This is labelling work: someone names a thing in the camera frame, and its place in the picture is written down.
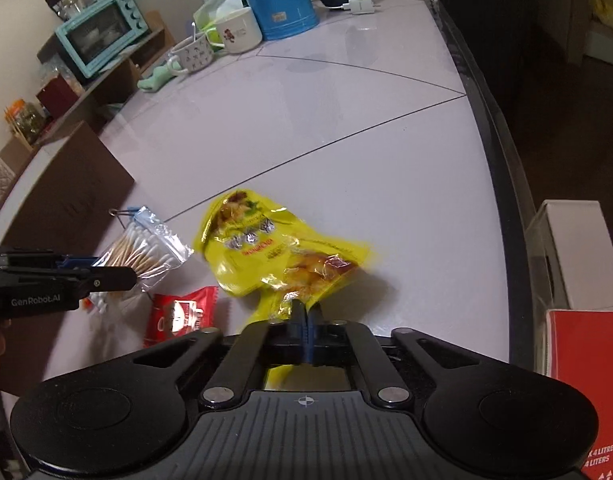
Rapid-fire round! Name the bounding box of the blue thermos jug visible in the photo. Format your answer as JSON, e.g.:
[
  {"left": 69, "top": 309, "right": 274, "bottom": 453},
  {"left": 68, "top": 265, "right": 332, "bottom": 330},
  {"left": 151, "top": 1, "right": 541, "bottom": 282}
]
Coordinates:
[{"left": 221, "top": 0, "right": 320, "bottom": 42}]

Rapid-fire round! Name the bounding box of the wooden shelf unit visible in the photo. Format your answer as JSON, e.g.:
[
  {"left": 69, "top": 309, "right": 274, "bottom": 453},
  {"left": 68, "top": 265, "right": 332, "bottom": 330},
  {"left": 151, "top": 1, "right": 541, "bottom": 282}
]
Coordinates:
[{"left": 0, "top": 12, "right": 177, "bottom": 161}]

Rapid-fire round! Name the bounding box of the red cardboard box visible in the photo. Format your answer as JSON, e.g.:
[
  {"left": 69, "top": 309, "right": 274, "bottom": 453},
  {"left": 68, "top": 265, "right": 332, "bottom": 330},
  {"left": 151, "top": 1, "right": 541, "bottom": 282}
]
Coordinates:
[{"left": 543, "top": 309, "right": 613, "bottom": 480}]

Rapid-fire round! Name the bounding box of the white charger plug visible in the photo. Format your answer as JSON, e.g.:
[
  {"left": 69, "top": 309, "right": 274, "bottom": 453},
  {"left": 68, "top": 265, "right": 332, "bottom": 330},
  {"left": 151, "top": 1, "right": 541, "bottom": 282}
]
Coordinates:
[{"left": 343, "top": 0, "right": 383, "bottom": 15}]

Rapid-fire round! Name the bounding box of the bag of cotton swabs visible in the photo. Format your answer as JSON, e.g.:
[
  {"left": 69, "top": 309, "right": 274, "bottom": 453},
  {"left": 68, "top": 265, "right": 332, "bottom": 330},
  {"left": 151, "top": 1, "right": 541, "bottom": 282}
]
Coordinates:
[{"left": 85, "top": 205, "right": 195, "bottom": 313}]

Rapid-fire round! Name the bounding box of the blue binder clip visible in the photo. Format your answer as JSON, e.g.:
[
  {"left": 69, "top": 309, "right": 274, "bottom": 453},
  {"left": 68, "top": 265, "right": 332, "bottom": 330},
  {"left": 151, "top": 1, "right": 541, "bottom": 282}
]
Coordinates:
[{"left": 109, "top": 206, "right": 143, "bottom": 227}]

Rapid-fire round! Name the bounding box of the green tissue pack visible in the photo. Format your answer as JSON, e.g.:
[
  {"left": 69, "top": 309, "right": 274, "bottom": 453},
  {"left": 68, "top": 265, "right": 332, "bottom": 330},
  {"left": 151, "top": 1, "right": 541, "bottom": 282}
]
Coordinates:
[{"left": 193, "top": 0, "right": 240, "bottom": 32}]

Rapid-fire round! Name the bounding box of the teal toaster oven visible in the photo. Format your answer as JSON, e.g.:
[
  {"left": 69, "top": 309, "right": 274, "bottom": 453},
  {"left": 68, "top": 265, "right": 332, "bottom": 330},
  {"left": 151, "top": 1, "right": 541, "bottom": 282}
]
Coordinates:
[{"left": 55, "top": 0, "right": 152, "bottom": 80}]

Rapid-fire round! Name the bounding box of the jar with orange lid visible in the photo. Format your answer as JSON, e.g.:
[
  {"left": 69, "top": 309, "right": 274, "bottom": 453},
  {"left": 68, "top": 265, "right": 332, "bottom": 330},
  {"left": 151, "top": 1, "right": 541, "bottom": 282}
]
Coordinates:
[{"left": 5, "top": 99, "right": 48, "bottom": 147}]

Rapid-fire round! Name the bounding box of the black cabinet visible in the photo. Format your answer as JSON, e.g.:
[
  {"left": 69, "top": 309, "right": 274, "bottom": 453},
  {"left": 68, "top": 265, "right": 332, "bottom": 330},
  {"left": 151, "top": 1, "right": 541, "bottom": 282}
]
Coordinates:
[{"left": 431, "top": 0, "right": 592, "bottom": 68}]

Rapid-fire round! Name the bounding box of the white mug with print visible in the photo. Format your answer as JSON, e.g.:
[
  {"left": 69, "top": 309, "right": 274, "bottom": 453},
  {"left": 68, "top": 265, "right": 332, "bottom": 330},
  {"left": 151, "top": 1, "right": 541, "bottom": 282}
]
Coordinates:
[{"left": 206, "top": 7, "right": 264, "bottom": 55}]

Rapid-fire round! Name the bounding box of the green cloth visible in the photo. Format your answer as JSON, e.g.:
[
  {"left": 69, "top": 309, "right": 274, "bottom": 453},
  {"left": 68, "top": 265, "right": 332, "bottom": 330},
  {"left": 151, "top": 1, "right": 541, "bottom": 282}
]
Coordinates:
[{"left": 138, "top": 66, "right": 180, "bottom": 94}]

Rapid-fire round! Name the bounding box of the patterned white mug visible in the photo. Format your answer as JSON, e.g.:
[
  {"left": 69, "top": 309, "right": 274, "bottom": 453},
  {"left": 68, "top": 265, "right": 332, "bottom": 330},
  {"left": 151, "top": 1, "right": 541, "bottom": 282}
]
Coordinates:
[{"left": 167, "top": 32, "right": 215, "bottom": 75}]

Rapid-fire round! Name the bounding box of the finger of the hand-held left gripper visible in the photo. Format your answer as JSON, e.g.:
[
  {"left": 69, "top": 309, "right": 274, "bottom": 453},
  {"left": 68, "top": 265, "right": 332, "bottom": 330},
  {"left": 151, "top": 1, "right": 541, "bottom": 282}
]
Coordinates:
[
  {"left": 0, "top": 247, "right": 103, "bottom": 273},
  {"left": 79, "top": 266, "right": 138, "bottom": 292}
]

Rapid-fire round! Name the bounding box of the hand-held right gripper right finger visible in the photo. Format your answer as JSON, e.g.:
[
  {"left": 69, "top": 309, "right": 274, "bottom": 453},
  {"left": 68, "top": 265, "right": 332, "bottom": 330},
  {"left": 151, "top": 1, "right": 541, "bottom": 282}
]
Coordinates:
[{"left": 307, "top": 305, "right": 487, "bottom": 408}]

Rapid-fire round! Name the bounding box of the red snack packet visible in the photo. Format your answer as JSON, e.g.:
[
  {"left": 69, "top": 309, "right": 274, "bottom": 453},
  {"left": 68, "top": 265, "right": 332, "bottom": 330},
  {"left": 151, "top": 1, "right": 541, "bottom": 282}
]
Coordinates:
[{"left": 144, "top": 286, "right": 221, "bottom": 349}]

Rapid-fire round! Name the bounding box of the dark red box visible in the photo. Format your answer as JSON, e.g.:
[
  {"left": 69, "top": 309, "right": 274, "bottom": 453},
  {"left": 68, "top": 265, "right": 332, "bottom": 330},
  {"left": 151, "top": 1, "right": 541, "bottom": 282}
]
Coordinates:
[{"left": 36, "top": 75, "right": 85, "bottom": 119}]

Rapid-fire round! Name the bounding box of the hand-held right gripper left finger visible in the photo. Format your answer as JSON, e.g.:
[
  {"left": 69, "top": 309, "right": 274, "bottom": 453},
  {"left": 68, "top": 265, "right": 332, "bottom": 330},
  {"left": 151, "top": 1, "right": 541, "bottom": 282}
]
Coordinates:
[{"left": 130, "top": 300, "right": 308, "bottom": 408}]

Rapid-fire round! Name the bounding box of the white cardboard box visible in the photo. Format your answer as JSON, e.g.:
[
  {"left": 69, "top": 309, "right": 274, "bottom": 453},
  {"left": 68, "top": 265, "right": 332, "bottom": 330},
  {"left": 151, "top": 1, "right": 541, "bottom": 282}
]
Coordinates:
[{"left": 527, "top": 200, "right": 613, "bottom": 312}]

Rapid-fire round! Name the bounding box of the brown cardboard box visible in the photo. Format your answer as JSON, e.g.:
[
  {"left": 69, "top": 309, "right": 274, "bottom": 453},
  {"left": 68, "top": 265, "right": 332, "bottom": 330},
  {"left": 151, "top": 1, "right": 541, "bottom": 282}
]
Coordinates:
[{"left": 0, "top": 120, "right": 136, "bottom": 257}]

